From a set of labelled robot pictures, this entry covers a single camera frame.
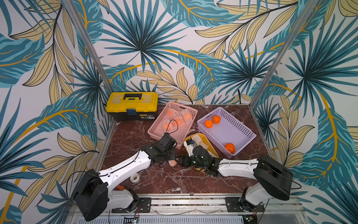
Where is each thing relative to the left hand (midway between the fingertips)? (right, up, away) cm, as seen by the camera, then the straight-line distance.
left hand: (173, 156), depth 81 cm
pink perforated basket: (0, +21, +22) cm, 30 cm away
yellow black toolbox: (-29, +31, +15) cm, 45 cm away
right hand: (+2, -1, 0) cm, 2 cm away
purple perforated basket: (+38, +12, +22) cm, 46 cm away
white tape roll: (-22, -12, -1) cm, 25 cm away
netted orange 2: (+10, +24, +24) cm, 35 cm away
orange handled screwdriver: (-28, -16, -5) cm, 33 cm away
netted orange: (+31, +21, +23) cm, 44 cm away
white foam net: (+16, +7, +10) cm, 20 cm away
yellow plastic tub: (+24, +1, +7) cm, 25 cm away
